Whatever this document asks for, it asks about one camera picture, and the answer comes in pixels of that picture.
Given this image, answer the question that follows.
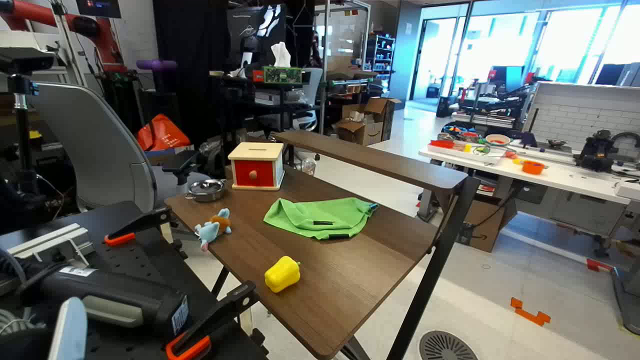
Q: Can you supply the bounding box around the wooden box with red drawer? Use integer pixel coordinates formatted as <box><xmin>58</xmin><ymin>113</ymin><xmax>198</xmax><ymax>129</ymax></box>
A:
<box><xmin>227</xmin><ymin>141</ymin><xmax>286</xmax><ymax>192</ymax></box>

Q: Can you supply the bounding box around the black machine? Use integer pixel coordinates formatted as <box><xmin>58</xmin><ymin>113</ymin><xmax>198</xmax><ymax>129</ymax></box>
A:
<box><xmin>573</xmin><ymin>129</ymin><xmax>620</xmax><ymax>174</ymax></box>

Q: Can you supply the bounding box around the orange bag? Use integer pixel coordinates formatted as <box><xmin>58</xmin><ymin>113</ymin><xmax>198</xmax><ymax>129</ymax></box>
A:
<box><xmin>136</xmin><ymin>113</ymin><xmax>192</xmax><ymax>152</ymax></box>

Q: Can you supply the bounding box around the green cloth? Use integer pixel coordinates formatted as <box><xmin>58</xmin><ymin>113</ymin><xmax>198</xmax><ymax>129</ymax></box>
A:
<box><xmin>263</xmin><ymin>197</ymin><xmax>380</xmax><ymax>241</ymax></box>

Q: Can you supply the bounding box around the black curtain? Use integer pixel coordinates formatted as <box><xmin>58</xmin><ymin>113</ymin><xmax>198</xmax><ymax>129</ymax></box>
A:
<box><xmin>152</xmin><ymin>0</ymin><xmax>232</xmax><ymax>147</ymax></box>

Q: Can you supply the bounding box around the row of windows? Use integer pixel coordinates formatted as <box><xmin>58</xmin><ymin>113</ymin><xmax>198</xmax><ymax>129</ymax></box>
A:
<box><xmin>411</xmin><ymin>0</ymin><xmax>640</xmax><ymax>101</ymax></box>

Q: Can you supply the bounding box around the white table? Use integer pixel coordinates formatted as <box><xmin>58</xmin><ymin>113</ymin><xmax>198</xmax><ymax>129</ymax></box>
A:
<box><xmin>417</xmin><ymin>140</ymin><xmax>640</xmax><ymax>261</ymax></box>

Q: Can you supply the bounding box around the blue and orange plush toy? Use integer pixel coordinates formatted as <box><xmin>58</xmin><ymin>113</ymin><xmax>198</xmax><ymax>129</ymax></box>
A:
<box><xmin>193</xmin><ymin>208</ymin><xmax>233</xmax><ymax>252</ymax></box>

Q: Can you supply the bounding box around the white brick pattern panel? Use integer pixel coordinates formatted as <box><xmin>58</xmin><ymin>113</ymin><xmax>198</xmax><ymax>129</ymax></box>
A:
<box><xmin>521</xmin><ymin>81</ymin><xmax>640</xmax><ymax>153</ymax></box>

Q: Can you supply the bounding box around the green tissue box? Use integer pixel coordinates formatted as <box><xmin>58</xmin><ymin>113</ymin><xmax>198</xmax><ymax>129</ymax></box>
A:
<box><xmin>263</xmin><ymin>42</ymin><xmax>303</xmax><ymax>85</ymax></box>

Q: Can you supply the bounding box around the black clamp with orange handle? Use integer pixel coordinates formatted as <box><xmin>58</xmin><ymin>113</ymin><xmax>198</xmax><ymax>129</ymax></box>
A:
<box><xmin>165</xmin><ymin>280</ymin><xmax>259</xmax><ymax>360</ymax></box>
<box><xmin>103</xmin><ymin>207</ymin><xmax>174</xmax><ymax>247</ymax></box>

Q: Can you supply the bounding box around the small metal pot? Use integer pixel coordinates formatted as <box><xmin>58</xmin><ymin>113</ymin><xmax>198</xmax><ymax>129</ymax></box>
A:
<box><xmin>184</xmin><ymin>178</ymin><xmax>227</xmax><ymax>203</ymax></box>

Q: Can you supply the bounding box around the cardboard box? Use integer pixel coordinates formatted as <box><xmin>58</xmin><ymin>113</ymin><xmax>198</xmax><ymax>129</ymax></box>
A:
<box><xmin>456</xmin><ymin>194</ymin><xmax>519</xmax><ymax>254</ymax></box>

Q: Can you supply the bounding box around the stack of cardboard boxes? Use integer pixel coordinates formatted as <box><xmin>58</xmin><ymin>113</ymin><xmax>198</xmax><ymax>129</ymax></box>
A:
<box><xmin>334</xmin><ymin>97</ymin><xmax>402</xmax><ymax>147</ymax></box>

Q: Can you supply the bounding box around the yellow toy bell pepper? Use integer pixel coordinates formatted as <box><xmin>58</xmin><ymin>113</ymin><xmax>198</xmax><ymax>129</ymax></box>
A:
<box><xmin>264</xmin><ymin>255</ymin><xmax>302</xmax><ymax>294</ymax></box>

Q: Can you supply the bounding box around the purple roller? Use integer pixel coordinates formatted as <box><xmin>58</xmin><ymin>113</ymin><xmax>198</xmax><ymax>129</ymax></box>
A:
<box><xmin>135</xmin><ymin>59</ymin><xmax>179</xmax><ymax>71</ymax></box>

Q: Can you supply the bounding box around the red drawer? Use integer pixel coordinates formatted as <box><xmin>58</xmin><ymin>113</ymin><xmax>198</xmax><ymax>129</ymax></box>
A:
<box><xmin>233</xmin><ymin>159</ymin><xmax>276</xmax><ymax>188</ymax></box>

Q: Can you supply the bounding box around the camera on mount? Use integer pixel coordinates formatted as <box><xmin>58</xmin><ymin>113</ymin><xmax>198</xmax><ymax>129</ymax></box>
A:
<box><xmin>0</xmin><ymin>47</ymin><xmax>57</xmax><ymax>201</ymax></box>

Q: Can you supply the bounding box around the aluminium rail bracket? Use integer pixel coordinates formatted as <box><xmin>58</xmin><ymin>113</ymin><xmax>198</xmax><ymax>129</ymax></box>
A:
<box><xmin>7</xmin><ymin>222</ymin><xmax>95</xmax><ymax>262</ymax></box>

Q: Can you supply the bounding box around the round floor grille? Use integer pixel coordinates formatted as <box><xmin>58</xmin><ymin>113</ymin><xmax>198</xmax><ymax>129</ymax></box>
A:
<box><xmin>418</xmin><ymin>329</ymin><xmax>479</xmax><ymax>360</ymax></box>

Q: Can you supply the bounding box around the monitor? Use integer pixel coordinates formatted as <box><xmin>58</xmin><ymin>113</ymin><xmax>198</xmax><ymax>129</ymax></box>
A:
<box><xmin>489</xmin><ymin>65</ymin><xmax>524</xmax><ymax>94</ymax></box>

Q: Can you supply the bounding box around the grey office chair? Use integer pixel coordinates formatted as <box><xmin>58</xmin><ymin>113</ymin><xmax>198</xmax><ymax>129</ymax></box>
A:
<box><xmin>27</xmin><ymin>82</ymin><xmax>213</xmax><ymax>213</ymax></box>

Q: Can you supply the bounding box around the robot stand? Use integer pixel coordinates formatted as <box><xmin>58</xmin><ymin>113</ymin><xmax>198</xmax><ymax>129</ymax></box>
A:
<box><xmin>0</xmin><ymin>200</ymin><xmax>269</xmax><ymax>360</ymax></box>

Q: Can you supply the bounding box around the coil of grey cable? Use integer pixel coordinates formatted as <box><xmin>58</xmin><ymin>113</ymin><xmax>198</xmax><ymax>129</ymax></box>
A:
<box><xmin>0</xmin><ymin>306</ymin><xmax>33</xmax><ymax>337</ymax></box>

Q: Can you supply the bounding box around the storage shelf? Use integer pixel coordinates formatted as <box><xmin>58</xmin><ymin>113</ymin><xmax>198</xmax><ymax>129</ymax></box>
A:
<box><xmin>366</xmin><ymin>33</ymin><xmax>397</xmax><ymax>95</ymax></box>

